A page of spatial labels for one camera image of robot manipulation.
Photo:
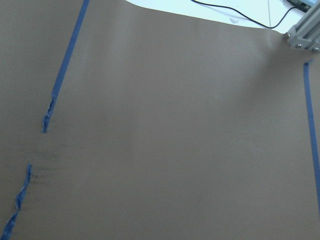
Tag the brown paper table cover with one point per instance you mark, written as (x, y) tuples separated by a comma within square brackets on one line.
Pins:
[(166, 127)]

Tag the aluminium frame post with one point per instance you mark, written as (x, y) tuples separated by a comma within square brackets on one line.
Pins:
[(305, 34)]

